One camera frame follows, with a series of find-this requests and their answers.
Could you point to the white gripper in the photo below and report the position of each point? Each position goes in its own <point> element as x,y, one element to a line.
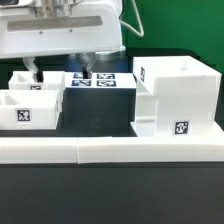
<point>32,28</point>

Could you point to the white drawer tray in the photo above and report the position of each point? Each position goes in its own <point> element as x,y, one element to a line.
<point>24,80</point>
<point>29,109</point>

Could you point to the white front drawer tray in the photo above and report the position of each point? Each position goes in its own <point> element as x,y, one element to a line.
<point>29,109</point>

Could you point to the white foam border front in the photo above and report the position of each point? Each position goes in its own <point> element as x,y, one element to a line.
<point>74,150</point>

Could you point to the white rear drawer tray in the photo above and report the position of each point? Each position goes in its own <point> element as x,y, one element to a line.
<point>24,80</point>

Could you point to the white drawer cabinet box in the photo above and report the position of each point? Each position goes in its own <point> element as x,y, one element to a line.
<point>175,96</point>

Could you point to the white marker tag plate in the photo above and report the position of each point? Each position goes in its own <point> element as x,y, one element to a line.
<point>100,80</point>

